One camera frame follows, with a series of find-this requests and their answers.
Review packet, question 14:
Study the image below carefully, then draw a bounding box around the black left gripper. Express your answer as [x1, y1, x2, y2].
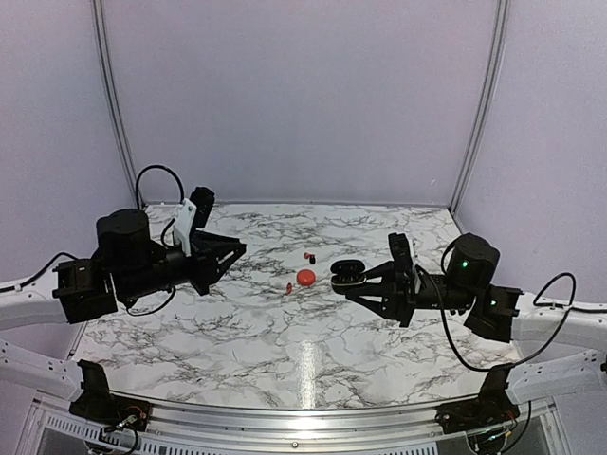
[118, 233, 247, 302]

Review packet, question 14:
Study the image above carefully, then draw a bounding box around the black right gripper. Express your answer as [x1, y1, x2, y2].
[346, 261, 477, 329]

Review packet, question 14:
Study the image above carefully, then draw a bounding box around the black earbud charging case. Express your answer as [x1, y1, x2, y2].
[330, 259, 366, 295]

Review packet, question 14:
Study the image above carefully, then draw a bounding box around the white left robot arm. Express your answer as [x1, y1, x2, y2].
[1, 209, 246, 422]

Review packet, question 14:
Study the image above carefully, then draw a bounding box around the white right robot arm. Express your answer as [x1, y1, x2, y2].
[331, 233, 606, 425]

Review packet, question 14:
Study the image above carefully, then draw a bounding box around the red round charging case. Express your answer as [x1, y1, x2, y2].
[296, 269, 317, 286]

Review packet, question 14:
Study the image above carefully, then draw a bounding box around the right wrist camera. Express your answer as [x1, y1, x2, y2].
[388, 232, 421, 294]

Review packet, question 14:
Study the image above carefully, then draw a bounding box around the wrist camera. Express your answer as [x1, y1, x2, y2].
[172, 187, 215, 257]
[388, 232, 421, 294]

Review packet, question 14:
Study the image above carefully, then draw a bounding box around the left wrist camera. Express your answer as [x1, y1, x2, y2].
[172, 187, 215, 257]

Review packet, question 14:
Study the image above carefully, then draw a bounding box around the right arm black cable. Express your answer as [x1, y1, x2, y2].
[438, 272, 578, 373]

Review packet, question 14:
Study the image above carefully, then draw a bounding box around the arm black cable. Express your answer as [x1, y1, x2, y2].
[0, 164, 186, 317]
[438, 272, 578, 373]

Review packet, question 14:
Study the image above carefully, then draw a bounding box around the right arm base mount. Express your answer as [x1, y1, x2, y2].
[435, 364, 520, 434]

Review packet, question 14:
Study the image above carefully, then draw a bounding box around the front aluminium rail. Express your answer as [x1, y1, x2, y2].
[15, 392, 572, 454]

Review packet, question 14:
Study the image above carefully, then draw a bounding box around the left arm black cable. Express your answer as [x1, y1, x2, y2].
[0, 164, 186, 317]

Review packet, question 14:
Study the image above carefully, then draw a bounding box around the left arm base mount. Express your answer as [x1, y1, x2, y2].
[69, 360, 151, 432]

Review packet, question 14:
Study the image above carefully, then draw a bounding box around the right aluminium frame post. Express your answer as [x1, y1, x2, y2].
[448, 0, 511, 217]

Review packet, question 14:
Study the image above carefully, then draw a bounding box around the aluminium frame post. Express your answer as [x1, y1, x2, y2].
[448, 0, 511, 217]
[90, 0, 141, 206]

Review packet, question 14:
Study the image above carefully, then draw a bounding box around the left aluminium frame post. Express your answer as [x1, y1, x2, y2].
[90, 0, 141, 206]

